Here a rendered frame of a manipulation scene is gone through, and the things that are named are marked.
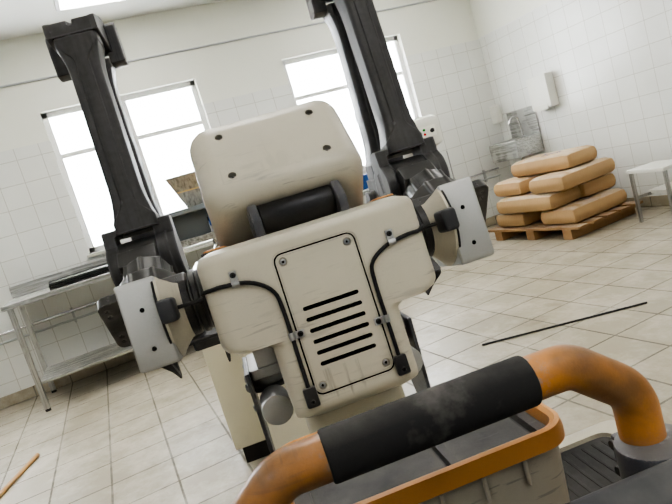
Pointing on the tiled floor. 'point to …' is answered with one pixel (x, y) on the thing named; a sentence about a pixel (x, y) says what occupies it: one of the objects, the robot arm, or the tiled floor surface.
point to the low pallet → (568, 225)
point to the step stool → (655, 187)
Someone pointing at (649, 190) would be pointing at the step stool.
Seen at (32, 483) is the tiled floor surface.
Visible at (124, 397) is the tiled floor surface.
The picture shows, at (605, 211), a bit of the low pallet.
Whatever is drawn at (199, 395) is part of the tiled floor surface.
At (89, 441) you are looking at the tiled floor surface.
